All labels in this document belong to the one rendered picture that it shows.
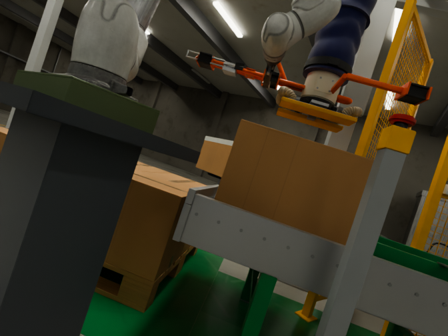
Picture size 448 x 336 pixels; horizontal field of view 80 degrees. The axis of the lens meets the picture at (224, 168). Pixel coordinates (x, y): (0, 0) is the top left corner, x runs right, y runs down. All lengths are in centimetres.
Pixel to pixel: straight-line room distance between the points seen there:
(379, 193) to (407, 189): 923
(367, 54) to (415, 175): 781
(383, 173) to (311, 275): 44
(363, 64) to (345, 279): 201
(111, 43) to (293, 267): 92
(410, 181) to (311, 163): 905
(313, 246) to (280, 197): 24
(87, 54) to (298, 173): 85
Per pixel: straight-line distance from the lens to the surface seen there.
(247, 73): 143
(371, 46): 270
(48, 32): 468
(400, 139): 93
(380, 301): 117
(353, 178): 122
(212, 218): 104
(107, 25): 86
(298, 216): 117
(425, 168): 1026
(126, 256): 135
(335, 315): 94
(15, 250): 82
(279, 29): 99
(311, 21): 107
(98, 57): 84
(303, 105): 128
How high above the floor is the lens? 73
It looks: level
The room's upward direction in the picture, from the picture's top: 18 degrees clockwise
